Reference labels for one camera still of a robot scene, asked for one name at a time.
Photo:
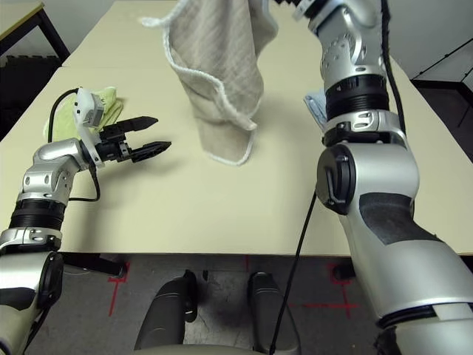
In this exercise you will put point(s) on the grey right robot leg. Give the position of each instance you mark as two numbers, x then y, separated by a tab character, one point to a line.
269	307

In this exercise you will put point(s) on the black table foot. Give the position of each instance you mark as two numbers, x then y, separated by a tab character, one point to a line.
96	263
341	273

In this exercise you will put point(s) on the grey robot leg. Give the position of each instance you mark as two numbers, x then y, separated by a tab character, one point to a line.
166	314
269	307

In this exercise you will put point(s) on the light blue folded towel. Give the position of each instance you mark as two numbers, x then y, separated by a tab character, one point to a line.
316	107

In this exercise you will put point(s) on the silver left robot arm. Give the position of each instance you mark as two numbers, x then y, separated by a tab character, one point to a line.
55	151

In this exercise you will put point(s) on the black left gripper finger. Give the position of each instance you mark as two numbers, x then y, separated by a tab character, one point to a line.
151	151
140	124

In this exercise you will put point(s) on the side table with black frame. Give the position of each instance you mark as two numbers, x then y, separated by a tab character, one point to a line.
18	18

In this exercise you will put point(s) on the black foam mat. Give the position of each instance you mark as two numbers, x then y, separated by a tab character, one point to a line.
22	74

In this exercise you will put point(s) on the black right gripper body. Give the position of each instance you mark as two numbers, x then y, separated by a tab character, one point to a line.
286	1

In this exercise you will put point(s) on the grey left robot leg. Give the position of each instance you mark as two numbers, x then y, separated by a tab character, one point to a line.
166	314

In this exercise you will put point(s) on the beige towel with white trim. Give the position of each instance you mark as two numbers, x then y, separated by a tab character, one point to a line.
221	55

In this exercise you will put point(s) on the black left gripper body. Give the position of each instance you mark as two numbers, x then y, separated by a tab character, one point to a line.
111	148

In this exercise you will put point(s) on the black tripod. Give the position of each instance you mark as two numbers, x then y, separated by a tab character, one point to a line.
447	54

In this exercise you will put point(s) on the grey robot torso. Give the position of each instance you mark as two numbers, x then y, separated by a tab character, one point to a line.
221	351

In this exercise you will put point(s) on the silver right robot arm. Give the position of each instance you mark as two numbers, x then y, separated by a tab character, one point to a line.
377	177

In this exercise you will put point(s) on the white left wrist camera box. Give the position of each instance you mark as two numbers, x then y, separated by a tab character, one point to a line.
86	107

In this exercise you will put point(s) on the green folded towel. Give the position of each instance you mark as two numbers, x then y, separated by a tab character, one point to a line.
107	103

